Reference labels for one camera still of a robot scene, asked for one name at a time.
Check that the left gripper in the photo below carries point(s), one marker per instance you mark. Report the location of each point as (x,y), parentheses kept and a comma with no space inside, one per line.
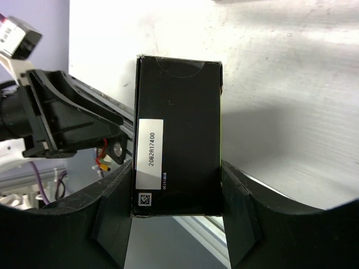
(62,118)

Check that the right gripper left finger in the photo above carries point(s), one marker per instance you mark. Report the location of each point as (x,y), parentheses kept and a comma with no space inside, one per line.
(87,229)

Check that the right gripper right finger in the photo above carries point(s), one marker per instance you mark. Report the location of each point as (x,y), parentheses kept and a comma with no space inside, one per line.
(265,229)

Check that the green black razor box front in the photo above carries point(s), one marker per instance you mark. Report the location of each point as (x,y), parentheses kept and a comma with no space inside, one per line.
(177,138)

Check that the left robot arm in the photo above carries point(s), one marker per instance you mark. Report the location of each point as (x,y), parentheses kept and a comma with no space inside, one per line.
(14,124)

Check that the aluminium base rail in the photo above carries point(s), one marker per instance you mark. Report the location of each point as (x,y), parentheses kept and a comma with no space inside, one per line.
(90,228)

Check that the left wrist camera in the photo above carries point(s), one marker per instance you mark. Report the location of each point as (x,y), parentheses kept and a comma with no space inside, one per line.
(18,40)

